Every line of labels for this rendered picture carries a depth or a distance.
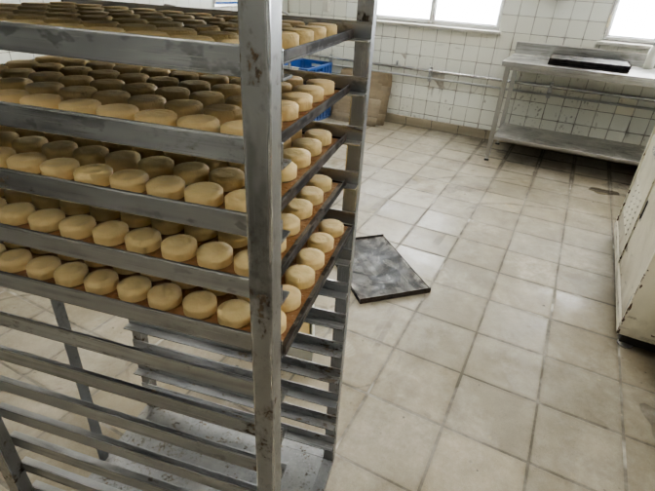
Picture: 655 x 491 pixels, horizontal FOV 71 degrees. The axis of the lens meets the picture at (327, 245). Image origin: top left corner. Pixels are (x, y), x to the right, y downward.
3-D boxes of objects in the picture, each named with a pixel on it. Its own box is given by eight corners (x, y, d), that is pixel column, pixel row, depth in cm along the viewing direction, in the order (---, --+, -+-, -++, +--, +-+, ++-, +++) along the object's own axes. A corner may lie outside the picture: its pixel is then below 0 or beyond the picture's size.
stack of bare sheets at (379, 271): (430, 292, 242) (431, 287, 240) (360, 304, 230) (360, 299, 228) (382, 238, 290) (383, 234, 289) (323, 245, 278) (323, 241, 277)
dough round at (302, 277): (300, 270, 80) (301, 260, 79) (321, 283, 77) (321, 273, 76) (279, 281, 77) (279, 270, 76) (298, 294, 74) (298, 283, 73)
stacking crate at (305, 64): (300, 76, 536) (300, 57, 526) (331, 81, 522) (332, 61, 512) (274, 84, 489) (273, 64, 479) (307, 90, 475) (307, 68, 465)
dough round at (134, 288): (143, 281, 75) (141, 271, 74) (158, 294, 72) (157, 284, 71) (113, 292, 72) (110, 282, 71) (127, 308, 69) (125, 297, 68)
